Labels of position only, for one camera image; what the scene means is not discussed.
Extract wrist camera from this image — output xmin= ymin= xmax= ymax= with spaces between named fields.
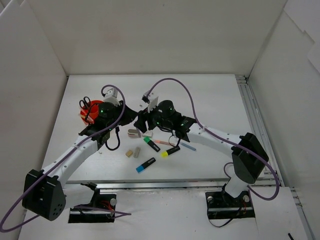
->
xmin=142 ymin=92 xmax=159 ymax=113
xmin=101 ymin=87 xmax=120 ymax=107

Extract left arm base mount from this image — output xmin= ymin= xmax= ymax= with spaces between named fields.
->
xmin=68 ymin=183 xmax=117 ymax=224

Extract aluminium front rail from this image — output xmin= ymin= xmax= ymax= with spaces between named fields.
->
xmin=62 ymin=177 xmax=283 ymax=193

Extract orange slim highlighter pen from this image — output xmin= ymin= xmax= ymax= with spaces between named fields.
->
xmin=153 ymin=139 xmax=176 ymax=147

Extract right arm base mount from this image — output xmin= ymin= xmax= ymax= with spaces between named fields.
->
xmin=205 ymin=186 xmax=256 ymax=228

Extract orange round pen holder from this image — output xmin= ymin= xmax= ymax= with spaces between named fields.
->
xmin=79 ymin=100 xmax=102 ymax=125

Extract aluminium side rail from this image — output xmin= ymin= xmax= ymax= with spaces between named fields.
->
xmin=235 ymin=74 xmax=285 ymax=187

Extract small tan eraser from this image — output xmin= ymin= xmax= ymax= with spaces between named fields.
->
xmin=125 ymin=150 xmax=134 ymax=158

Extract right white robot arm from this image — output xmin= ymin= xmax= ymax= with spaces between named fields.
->
xmin=134 ymin=100 xmax=269 ymax=206

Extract blue slim highlighter pen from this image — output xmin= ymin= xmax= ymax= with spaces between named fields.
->
xmin=180 ymin=142 xmax=197 ymax=152

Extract long beige eraser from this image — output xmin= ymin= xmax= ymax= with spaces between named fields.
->
xmin=133 ymin=147 xmax=141 ymax=158

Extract yellow capped black marker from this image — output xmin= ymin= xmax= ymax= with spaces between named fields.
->
xmin=161 ymin=146 xmax=181 ymax=158

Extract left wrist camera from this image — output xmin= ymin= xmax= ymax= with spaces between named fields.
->
xmin=101 ymin=87 xmax=120 ymax=107

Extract green capped black marker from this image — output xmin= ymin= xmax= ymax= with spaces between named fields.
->
xmin=143 ymin=137 xmax=161 ymax=153

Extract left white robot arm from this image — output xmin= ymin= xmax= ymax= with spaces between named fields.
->
xmin=22 ymin=101 xmax=138 ymax=221

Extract blue capped black marker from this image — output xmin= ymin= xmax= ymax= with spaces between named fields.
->
xmin=136 ymin=157 xmax=156 ymax=173

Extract black handled scissors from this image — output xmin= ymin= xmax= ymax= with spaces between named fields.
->
xmin=79 ymin=96 xmax=92 ymax=110

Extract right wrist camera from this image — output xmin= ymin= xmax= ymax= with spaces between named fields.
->
xmin=142 ymin=92 xmax=159 ymax=113

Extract white eraser in sleeve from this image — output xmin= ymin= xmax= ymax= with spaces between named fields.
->
xmin=142 ymin=130 xmax=153 ymax=138

